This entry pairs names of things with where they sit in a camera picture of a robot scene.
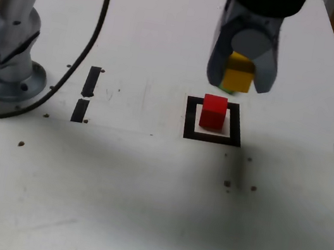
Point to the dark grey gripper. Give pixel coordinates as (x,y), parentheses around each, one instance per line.
(254,21)

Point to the yellow cube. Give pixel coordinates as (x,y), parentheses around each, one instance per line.
(237,79)

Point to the green cube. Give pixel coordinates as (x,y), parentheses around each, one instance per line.
(228,91)

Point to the red cube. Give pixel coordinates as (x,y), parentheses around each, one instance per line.
(213,113)

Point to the black tape square outline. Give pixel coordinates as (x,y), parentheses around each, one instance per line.
(235,127)

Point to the black tape strip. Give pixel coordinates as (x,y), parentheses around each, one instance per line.
(92,82)

